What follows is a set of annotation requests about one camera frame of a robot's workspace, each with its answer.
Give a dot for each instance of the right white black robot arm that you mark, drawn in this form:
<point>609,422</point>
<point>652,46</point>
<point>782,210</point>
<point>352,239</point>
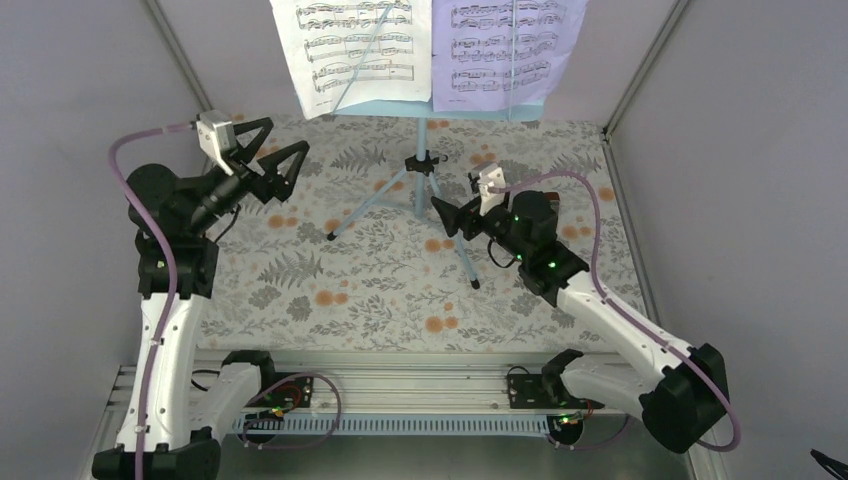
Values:
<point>677,391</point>

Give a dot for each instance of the black object bottom right corner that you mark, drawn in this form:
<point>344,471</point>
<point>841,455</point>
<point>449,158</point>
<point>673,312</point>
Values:
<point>836,468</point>

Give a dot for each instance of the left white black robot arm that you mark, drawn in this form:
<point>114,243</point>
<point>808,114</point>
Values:
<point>164,435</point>

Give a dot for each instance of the brown wooden metronome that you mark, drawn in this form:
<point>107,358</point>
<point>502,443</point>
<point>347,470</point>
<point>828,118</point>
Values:
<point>539,204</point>

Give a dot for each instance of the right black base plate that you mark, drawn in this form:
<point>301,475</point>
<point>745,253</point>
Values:
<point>525,392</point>

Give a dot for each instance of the white sheet music page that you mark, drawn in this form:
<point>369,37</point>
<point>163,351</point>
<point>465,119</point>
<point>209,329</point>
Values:
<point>348,52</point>

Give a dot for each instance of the lilac sheet music page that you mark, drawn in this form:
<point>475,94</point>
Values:
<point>495,55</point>

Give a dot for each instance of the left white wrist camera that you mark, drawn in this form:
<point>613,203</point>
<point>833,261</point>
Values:
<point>216,137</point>

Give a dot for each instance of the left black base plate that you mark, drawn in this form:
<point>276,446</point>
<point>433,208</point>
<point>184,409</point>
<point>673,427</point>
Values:
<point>293,395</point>

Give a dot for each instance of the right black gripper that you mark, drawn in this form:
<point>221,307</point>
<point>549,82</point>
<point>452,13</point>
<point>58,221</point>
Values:
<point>452,219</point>

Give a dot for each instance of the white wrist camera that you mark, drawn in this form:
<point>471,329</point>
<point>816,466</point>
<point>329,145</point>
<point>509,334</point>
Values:
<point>489,184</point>
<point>216,137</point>

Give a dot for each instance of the floral patterned table mat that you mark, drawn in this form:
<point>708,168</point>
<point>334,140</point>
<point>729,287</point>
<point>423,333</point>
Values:
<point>391,282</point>

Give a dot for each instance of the light blue music stand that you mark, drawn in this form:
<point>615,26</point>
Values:
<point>422,166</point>

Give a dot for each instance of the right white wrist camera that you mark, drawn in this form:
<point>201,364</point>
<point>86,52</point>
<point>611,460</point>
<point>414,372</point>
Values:
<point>489,184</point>

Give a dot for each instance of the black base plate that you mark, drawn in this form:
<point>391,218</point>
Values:
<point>293,395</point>
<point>525,392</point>

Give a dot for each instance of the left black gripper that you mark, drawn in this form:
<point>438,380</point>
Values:
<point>267,187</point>

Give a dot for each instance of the light blue cable duct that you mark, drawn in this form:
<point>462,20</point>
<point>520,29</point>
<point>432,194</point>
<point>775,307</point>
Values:
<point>520,425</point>

